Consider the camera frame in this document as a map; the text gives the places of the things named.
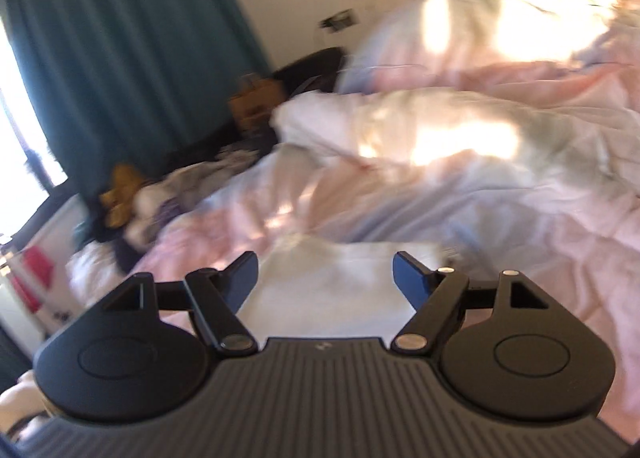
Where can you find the yellow garment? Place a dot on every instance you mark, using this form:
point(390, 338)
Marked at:
point(120, 193)

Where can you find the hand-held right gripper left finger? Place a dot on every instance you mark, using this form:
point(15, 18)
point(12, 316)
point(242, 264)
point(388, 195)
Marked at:
point(244, 274)

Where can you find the window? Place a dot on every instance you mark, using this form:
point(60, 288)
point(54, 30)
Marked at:
point(15, 113)

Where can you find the white quilt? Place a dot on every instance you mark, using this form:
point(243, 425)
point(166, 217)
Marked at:
point(95, 268)

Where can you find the teal curtain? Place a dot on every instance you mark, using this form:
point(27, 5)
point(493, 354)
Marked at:
point(125, 38)

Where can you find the white pillow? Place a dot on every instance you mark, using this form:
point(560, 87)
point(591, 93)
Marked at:
point(350, 123)

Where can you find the wall outlet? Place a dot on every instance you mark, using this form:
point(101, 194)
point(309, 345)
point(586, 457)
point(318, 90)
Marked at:
point(340, 20)

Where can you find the pile of clothes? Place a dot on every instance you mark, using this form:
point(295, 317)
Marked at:
point(190, 180)

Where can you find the red bag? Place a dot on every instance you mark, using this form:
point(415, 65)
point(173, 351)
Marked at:
point(32, 273)

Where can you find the white garment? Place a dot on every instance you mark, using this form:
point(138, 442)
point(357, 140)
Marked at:
point(330, 288)

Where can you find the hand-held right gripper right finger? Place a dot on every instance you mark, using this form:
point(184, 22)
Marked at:
point(407, 279)

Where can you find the dark bag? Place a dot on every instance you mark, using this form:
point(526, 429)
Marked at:
point(310, 68)

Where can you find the pink and blue duvet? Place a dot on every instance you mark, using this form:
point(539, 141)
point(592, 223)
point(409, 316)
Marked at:
point(500, 238)

